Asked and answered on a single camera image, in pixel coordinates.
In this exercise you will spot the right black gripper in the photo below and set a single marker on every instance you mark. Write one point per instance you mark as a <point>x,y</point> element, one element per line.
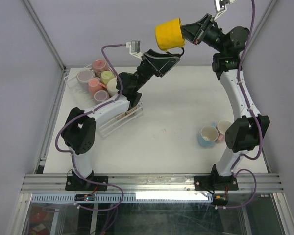
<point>192,32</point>

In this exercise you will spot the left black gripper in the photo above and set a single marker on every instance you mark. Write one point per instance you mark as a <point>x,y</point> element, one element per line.
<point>159,64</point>

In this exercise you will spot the yellow glass cup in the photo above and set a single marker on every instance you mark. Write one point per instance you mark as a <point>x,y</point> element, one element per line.
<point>168,36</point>

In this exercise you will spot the green-inside patterned mug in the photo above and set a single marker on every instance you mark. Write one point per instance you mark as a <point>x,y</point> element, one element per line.
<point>112,87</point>

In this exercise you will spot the pale yellow mug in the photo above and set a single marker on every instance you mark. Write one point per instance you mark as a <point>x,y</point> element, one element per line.
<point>106,76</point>

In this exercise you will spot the pink patterned mug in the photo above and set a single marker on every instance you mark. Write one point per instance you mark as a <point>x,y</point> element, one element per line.
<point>99,66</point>

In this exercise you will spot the mauve purple mug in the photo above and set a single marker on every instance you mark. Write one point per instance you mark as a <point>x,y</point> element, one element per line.
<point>101,96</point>

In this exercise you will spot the pink mug white inside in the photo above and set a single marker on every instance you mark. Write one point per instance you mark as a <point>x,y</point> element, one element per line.
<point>95,85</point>

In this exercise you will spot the lavender mug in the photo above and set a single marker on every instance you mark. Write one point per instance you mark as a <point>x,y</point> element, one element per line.
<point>83,78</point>

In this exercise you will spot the clear acrylic dish rack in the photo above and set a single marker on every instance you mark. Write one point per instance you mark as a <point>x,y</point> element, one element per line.
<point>105,114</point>

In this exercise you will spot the light blue mug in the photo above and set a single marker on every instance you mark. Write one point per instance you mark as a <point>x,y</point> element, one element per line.
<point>208,135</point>

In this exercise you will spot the beige stoneware mug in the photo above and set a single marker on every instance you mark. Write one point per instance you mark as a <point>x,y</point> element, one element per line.
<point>128,113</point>

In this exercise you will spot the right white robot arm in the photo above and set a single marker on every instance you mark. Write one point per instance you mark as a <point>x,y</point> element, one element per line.
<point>249,126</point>

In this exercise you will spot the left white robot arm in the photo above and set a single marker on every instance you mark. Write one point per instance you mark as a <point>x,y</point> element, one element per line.
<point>79,130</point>

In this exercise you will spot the light pink mug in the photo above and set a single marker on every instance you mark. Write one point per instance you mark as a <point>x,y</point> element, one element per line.
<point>222,127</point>

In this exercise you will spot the black connector box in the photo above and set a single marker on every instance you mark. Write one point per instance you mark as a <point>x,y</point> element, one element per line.
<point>220,200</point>

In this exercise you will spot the small electronics board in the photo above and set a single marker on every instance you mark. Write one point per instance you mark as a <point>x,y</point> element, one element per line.
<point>84,197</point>

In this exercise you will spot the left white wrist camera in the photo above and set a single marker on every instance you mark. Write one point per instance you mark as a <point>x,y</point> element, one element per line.
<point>134,48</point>

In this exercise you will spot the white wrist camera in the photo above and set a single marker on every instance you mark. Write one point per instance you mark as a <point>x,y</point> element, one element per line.
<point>134,48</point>
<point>221,7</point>

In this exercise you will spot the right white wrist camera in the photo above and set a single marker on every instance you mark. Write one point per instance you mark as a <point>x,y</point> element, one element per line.
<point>221,7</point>

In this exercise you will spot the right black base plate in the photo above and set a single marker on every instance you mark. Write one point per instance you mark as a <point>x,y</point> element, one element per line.
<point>215,183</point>

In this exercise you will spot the white slotted cable duct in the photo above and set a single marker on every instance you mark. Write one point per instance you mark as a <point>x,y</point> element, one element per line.
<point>139,197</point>

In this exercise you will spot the aluminium mounting rail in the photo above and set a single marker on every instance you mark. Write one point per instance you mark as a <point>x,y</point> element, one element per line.
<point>262,183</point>

